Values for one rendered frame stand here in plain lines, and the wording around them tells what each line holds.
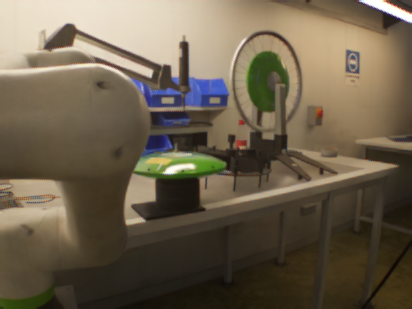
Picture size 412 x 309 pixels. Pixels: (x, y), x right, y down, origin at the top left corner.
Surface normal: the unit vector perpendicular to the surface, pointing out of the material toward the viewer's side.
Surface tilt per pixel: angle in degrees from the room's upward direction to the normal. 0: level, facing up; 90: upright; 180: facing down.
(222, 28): 90
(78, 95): 60
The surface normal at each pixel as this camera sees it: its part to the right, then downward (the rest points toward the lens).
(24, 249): 0.33, 0.11
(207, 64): 0.55, 0.13
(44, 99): 0.26, -0.28
